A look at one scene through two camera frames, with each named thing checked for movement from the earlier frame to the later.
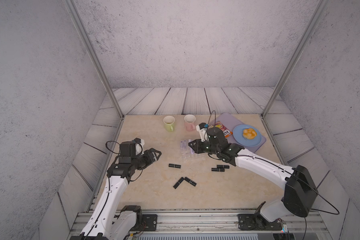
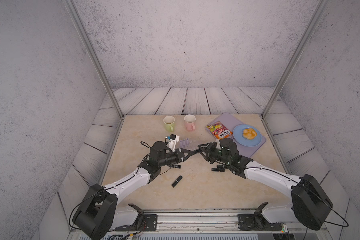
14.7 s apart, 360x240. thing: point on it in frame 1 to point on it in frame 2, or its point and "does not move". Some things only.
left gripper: x=153 y=158 to x=178 y=155
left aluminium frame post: x=76 y=15 does not move
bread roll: x=249 y=133 does not move
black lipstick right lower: x=218 y=169 does not move
